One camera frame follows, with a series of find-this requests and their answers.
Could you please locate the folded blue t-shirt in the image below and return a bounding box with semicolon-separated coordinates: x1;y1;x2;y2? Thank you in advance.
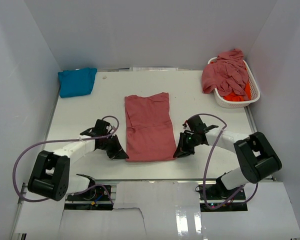
58;67;98;98

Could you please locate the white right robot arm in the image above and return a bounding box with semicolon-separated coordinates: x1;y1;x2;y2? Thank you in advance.
173;113;282;200

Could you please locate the pink t-shirt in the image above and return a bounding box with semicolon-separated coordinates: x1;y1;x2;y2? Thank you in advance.
201;48;249;101
124;92;177;163

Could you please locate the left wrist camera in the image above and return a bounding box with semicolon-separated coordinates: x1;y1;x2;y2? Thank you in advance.
107;125;117;135

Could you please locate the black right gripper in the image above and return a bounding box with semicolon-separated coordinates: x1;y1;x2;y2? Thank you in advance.
173;132;200;159

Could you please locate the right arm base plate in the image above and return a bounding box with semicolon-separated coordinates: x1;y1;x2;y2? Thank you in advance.
194;184;248;213

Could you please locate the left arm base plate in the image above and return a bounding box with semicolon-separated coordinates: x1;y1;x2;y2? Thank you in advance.
64;185;115;211

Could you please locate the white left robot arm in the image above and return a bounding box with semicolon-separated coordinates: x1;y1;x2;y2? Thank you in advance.
27;116;129;201

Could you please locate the pink t-shirt in basket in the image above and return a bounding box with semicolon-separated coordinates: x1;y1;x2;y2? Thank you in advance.
201;48;249;101

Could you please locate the white plastic laundry basket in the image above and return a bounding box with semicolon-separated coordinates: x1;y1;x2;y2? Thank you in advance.
206;56;261;109

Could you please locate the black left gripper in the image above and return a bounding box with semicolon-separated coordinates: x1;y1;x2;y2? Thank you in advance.
98;134;128;159

